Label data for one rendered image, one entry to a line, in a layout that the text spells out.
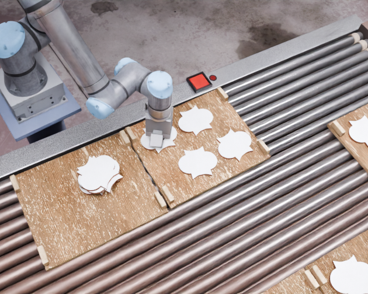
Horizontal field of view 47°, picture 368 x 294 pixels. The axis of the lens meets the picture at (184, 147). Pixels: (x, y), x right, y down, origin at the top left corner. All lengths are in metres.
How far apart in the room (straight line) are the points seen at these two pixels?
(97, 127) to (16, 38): 0.40
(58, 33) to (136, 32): 2.06
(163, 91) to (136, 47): 1.88
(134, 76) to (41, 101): 0.48
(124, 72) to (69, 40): 0.21
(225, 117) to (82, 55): 0.63
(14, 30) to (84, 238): 0.71
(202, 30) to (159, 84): 2.04
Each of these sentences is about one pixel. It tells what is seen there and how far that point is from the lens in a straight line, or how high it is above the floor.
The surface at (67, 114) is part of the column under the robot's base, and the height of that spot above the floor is 0.87.
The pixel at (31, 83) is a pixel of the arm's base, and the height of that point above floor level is 1.03.
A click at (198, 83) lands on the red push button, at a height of 0.93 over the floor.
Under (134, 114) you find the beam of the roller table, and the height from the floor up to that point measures 0.91.
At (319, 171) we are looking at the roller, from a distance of 1.60.
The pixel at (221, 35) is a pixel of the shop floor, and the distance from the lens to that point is 3.26.
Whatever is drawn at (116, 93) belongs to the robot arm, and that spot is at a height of 1.23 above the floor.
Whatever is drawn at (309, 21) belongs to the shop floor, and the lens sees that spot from 3.55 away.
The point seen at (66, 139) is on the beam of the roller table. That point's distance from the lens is 1.58.
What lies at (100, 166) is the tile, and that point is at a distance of 1.42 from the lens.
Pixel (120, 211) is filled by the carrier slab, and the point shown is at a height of 0.94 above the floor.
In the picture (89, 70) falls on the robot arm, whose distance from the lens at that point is 1.23.
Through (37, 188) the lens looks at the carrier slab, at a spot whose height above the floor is 0.94.
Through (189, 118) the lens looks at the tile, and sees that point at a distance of 1.57.
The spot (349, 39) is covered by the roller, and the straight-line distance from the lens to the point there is 2.07.
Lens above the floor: 2.23
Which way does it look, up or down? 58 degrees down
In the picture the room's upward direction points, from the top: 7 degrees clockwise
